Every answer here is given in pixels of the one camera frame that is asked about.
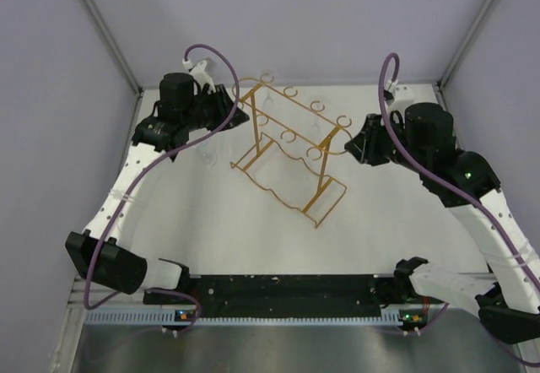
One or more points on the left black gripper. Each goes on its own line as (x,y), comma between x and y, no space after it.
(223,103)

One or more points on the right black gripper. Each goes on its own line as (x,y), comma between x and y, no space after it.
(363,145)

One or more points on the clear wine glass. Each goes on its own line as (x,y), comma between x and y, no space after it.
(317,104)
(207,152)

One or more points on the gold wire wine glass rack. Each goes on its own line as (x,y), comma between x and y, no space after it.
(284,161)

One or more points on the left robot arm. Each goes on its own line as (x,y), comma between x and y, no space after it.
(102,253)

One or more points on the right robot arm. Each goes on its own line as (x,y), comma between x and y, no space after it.
(420,138)

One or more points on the black base bar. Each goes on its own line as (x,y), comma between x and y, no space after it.
(296,296)

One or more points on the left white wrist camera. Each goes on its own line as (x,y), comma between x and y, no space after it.
(200,71)

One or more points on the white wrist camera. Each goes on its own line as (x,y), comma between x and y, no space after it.
(398,97)
(200,71)

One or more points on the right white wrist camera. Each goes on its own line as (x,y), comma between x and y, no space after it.
(398,97)

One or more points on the left aluminium frame post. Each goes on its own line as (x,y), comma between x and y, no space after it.
(111,46)

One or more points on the aluminium frame post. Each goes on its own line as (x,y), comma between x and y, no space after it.
(479,21)
(111,46)

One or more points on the right aluminium frame post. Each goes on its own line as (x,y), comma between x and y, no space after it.
(479,21)

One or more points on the grey slotted cable duct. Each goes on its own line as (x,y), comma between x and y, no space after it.
(173,318)

